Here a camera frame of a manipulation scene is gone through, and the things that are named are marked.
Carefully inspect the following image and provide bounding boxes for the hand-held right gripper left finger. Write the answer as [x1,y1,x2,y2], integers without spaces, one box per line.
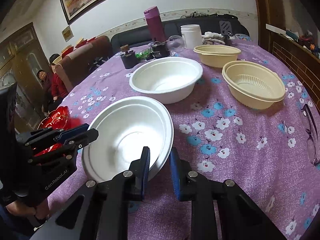
[30,146,151,240]

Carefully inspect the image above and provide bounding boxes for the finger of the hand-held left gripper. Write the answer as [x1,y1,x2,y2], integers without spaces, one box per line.
[25,128,99,166]
[16,123,89,147]

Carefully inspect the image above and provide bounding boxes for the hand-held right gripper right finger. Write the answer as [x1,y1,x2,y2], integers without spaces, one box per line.
[170,147,288,240]

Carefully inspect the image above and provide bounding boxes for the red gold-rimmed plate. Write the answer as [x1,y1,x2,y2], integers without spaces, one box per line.
[32,106,75,160]

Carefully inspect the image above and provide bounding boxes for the white foam bowl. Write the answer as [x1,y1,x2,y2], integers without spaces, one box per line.
[81,96,174,183]
[129,57,203,105]

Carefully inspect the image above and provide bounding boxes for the cream plastic bowl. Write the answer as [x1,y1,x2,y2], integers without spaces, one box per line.
[193,45,242,68]
[222,60,286,110]

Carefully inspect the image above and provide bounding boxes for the person's left forearm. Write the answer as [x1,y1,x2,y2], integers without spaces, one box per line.
[0,205,38,240]

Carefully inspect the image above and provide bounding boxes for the person's left hand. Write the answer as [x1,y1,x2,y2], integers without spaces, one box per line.
[5,199,50,227]

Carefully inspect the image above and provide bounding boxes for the brown wooden chair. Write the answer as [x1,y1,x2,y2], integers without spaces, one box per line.
[56,35,112,93]

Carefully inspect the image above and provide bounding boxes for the small black objects pile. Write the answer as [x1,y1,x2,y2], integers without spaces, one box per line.
[89,57,103,68]

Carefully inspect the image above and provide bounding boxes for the red paper decorations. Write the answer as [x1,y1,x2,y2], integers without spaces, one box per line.
[61,37,97,55]

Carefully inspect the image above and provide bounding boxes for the dark jar with cork knob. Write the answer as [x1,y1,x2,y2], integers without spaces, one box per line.
[120,44,137,69]

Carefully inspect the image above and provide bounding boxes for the wooden door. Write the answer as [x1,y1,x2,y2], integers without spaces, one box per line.
[0,22,50,130]

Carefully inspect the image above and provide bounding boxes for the green wrapper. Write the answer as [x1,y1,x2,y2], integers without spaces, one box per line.
[135,50,152,60]

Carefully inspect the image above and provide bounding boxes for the black leather sofa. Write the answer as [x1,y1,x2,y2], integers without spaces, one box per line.
[111,14,250,55]

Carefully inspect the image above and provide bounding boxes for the black round tin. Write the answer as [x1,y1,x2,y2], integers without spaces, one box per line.
[151,42,170,58]

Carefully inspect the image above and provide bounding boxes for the purple thermos bottle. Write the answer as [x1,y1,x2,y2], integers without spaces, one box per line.
[144,6,167,44]

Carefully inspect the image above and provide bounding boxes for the white plastic jar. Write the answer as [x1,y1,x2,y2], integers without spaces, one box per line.
[180,24,202,48]

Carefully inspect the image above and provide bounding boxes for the eyeglasses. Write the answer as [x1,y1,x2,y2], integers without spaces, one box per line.
[300,104,320,167]

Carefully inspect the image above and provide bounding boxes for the white cloth gloves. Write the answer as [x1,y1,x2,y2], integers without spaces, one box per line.
[202,31,225,46]

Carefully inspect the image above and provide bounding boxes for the black phone stand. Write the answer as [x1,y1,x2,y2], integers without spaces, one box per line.
[219,21,235,43]

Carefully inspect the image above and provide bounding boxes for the dark clothes pile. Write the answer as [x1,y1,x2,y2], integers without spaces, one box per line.
[181,11,238,20]

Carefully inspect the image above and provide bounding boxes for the wooden glass partition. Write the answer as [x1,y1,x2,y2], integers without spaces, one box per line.
[251,0,320,88]

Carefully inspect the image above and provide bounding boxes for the white flat box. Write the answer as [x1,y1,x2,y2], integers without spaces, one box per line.
[266,24,287,35]

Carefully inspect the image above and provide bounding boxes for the shelf clutter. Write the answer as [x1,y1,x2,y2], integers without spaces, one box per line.
[285,29,320,58]

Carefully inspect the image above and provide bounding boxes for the small yellow wall plaque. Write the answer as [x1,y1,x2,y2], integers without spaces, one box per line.
[62,26,74,42]

